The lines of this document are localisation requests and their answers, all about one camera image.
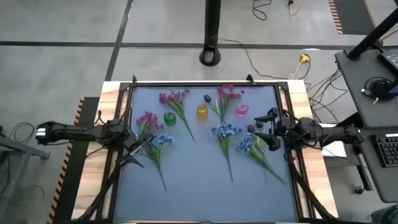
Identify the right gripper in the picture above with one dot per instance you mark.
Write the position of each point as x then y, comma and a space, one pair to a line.
284, 132

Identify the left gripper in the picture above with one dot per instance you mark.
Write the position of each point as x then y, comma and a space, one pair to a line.
129, 143

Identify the green grass bunch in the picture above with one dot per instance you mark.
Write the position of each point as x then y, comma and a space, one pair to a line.
160, 141

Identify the blue artificial flower bunch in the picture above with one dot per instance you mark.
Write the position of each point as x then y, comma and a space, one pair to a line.
225, 130
245, 143

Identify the purple artificial flower bunch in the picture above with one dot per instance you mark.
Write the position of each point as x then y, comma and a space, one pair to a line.
228, 93
148, 119
174, 99

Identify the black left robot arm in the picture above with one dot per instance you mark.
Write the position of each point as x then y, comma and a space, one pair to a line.
77, 132

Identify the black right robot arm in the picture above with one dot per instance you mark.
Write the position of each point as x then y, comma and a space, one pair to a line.
329, 132

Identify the pink glass vase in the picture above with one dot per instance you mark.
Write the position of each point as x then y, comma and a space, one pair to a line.
242, 110

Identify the green glass vase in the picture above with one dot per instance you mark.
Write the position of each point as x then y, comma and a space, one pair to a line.
169, 119

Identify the yellow glass vase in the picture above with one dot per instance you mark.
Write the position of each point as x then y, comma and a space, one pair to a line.
202, 112

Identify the black hazard-edged floor strip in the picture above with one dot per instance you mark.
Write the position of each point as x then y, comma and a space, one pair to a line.
71, 180

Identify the blue table mat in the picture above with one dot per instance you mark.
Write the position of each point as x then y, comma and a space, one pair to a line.
202, 193

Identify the gray desk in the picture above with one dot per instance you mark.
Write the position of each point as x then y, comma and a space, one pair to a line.
357, 93

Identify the black desk leg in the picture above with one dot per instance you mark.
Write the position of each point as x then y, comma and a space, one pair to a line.
362, 168

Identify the black caster wheel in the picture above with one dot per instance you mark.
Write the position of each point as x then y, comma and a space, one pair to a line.
359, 189

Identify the gray side table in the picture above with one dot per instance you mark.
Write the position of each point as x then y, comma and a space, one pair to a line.
18, 149

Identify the black round desk device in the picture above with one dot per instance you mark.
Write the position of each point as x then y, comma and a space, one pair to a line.
381, 88

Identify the black keyboard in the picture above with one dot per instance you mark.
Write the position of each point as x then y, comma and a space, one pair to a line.
387, 151

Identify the black hazard-edged floor mat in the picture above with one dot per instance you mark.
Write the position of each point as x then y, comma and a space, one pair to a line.
351, 15

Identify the person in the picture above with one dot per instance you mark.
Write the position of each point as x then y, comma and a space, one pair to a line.
385, 216

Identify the black camera stand pole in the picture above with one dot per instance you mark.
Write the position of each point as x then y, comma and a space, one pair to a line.
212, 31

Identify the black desk post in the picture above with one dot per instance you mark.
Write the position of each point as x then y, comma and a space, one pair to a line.
373, 35

